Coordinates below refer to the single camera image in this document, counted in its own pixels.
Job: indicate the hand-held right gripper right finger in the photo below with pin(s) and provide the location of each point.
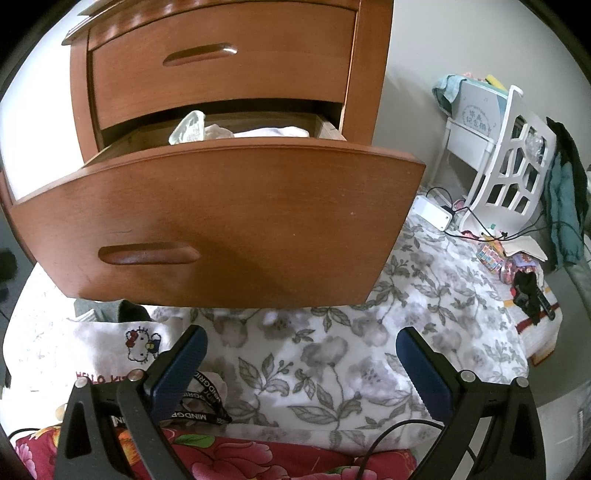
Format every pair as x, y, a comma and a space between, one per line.
422, 374

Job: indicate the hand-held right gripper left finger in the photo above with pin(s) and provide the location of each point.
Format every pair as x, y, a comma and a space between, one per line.
178, 374

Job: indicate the white printed underwear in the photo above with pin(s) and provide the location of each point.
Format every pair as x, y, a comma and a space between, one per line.
69, 350

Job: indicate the large wooden drawer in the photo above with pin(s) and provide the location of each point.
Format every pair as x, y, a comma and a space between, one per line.
254, 207

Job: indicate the sheer mesh underwear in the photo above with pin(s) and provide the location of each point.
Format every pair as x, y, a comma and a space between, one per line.
187, 129

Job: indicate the small wooden drawer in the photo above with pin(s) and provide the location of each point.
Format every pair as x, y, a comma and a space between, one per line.
254, 83

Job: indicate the grey floral bedsheet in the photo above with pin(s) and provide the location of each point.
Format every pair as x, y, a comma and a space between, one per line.
346, 332

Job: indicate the dark grey garment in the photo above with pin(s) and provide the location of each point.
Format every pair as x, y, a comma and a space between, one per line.
101, 310

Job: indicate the red floral blanket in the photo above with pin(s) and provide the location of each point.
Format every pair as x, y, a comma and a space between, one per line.
254, 461

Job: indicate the striped white towel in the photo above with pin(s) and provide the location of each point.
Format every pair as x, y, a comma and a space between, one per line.
540, 337

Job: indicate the black clamp device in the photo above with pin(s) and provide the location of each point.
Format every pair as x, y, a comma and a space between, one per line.
531, 295

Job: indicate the puzzle cube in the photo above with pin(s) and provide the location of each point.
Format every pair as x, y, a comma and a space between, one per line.
490, 257

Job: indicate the pink printed packet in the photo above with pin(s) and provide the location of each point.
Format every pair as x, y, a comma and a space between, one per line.
517, 270

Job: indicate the white power strip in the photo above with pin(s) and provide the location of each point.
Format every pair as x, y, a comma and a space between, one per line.
431, 212

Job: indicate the hanging teal clothes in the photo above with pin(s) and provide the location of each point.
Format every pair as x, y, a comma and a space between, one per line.
563, 198

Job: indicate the white folded garment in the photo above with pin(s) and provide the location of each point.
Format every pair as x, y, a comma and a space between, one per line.
272, 132

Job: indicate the pale blue sign box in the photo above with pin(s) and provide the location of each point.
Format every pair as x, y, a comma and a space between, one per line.
480, 108

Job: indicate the teal folded cloth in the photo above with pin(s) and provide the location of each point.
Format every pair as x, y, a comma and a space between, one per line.
445, 90

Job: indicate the wooden nightstand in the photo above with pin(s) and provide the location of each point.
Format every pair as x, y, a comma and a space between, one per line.
369, 69

